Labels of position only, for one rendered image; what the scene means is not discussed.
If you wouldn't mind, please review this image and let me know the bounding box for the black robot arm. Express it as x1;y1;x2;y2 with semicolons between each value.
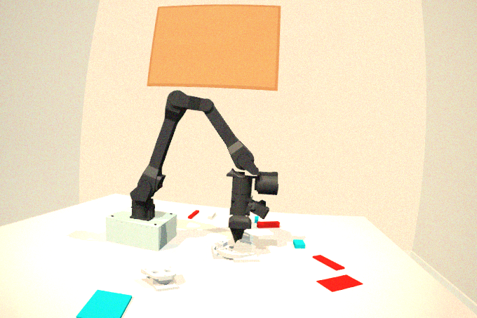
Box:
130;90;278;221

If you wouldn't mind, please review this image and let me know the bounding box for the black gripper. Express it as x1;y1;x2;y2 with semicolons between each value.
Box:
228;193;252;244

